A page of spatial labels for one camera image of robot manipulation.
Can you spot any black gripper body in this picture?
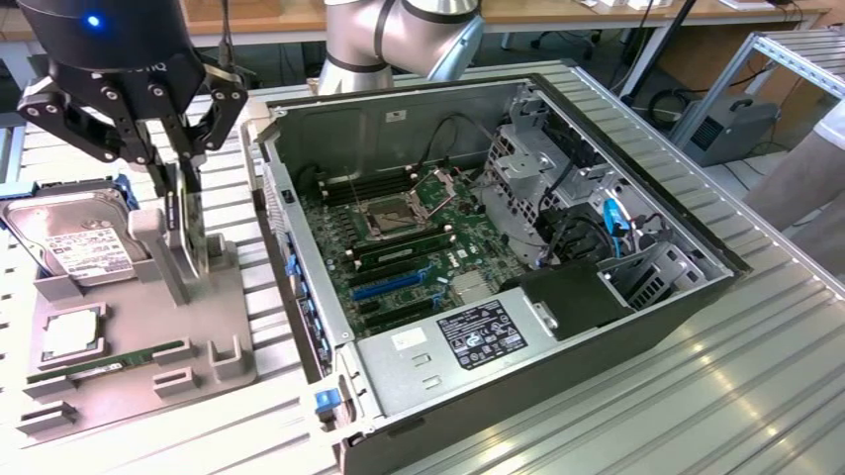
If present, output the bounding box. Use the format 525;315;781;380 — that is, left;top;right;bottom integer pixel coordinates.
17;0;207;123

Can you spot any graphics card with metal bracket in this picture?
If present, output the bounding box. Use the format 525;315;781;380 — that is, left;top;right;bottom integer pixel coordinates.
158;160;207;289

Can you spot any blue plastic disk caddy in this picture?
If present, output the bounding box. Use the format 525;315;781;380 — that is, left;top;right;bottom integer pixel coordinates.
0;167;142;214

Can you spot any silver hard disk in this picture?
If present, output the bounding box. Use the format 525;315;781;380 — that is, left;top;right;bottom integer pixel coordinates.
0;189;151;289

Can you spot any CPU socket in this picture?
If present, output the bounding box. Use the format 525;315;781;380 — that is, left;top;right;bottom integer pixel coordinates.
360;197;430;238

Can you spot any metal socket cover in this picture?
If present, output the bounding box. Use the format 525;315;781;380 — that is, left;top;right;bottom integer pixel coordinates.
409;167;464;219

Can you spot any green RAM stick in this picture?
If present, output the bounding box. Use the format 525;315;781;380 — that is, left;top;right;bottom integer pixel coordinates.
26;345;186;385
353;240;458;272

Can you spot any grey parts rack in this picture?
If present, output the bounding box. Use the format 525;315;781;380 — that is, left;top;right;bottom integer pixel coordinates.
13;206;261;450

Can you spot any long black expansion slot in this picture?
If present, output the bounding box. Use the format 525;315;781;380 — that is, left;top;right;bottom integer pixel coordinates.
360;296;436;323
364;309;440;335
346;263;425;289

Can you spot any silver CPU chip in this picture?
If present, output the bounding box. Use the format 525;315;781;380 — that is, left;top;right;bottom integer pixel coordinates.
41;312;105;360

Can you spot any long blue expansion slot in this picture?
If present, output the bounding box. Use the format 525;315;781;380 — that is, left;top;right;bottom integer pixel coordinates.
352;275;429;302

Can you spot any green motherboard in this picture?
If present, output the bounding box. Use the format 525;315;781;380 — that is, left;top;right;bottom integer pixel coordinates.
301;162;530;342

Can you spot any metal disk bay cage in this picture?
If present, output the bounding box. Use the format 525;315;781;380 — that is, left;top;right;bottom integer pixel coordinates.
478;123;609;268

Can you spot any black office chair base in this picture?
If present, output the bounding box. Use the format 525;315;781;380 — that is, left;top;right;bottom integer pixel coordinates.
501;29;604;61

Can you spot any small silver chipset heatsink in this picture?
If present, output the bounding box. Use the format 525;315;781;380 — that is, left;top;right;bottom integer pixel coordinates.
452;274;490;303

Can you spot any grey power supply unit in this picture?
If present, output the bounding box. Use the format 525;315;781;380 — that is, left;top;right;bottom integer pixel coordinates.
342;286;562;422

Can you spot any black plastic air shroud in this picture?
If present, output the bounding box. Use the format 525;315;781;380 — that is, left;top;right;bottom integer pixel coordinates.
501;259;636;342

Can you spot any perforated metal disk bay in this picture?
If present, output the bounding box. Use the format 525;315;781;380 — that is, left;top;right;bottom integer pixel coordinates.
597;237;736;313

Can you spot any open black PC case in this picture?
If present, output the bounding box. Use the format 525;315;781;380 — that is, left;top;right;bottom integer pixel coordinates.
238;71;755;475

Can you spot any grey equipment box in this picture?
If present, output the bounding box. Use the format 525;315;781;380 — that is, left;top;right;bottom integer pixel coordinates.
672;97;783;168

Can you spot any person in beige clothes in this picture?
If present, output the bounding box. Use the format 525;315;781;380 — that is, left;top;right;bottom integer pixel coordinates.
743;106;845;248

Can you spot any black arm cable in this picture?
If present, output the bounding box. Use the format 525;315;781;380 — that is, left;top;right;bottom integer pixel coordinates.
214;0;261;80

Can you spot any thin wire locking lever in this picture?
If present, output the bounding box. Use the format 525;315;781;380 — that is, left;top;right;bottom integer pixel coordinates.
345;165;364;214

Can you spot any black looped wire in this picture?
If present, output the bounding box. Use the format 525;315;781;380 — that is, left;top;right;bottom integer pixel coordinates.
422;112;496;169

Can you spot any black power wire bundle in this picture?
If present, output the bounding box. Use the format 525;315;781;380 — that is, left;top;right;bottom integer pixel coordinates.
533;203;613;272

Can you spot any blue flat wire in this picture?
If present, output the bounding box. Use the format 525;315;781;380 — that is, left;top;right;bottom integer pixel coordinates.
601;197;629;258

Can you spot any aluminium frame shelf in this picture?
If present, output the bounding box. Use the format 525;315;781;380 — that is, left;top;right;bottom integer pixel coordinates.
679;28;845;167

